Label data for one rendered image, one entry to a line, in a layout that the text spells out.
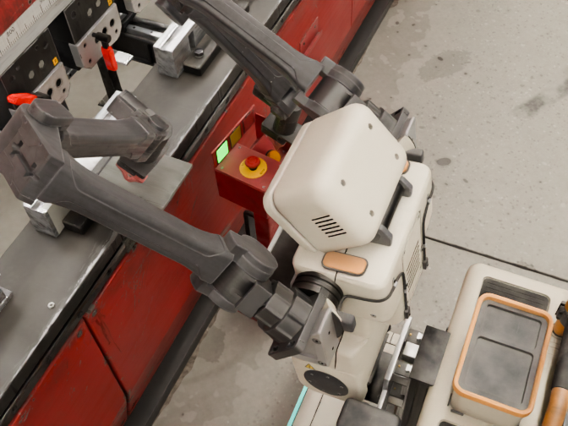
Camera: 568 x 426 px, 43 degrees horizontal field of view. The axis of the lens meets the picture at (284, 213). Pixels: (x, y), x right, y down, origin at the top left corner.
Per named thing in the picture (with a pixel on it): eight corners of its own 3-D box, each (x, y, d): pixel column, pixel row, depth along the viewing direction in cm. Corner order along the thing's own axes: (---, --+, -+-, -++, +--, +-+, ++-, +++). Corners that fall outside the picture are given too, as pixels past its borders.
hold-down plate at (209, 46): (200, 77, 197) (199, 68, 194) (183, 72, 198) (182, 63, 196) (249, 11, 212) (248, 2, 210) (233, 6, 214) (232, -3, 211)
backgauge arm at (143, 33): (181, 75, 217) (173, 38, 206) (8, 24, 235) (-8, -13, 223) (193, 58, 221) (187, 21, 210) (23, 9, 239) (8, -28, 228)
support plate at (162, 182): (152, 227, 153) (151, 224, 152) (49, 189, 161) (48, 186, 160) (193, 166, 163) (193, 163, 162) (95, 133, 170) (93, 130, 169)
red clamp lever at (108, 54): (116, 73, 158) (106, 38, 150) (101, 68, 159) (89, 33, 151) (121, 68, 159) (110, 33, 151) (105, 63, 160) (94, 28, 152)
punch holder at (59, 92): (30, 139, 144) (1, 78, 131) (-4, 128, 147) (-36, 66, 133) (73, 90, 152) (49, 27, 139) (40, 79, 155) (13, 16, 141)
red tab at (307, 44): (305, 61, 246) (304, 45, 241) (299, 59, 247) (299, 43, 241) (322, 34, 254) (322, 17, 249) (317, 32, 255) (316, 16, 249)
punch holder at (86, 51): (86, 74, 155) (64, 11, 142) (53, 64, 157) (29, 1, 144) (123, 31, 163) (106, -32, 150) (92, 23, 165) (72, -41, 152)
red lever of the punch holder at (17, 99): (18, 96, 131) (52, 95, 140) (-1, 90, 132) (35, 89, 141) (16, 106, 131) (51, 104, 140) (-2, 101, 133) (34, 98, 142)
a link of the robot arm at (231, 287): (258, 324, 114) (280, 300, 113) (206, 287, 111) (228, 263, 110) (256, 297, 123) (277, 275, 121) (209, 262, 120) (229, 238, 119)
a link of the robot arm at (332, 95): (355, 132, 136) (373, 109, 136) (314, 97, 133) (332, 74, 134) (340, 131, 145) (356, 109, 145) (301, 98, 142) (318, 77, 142)
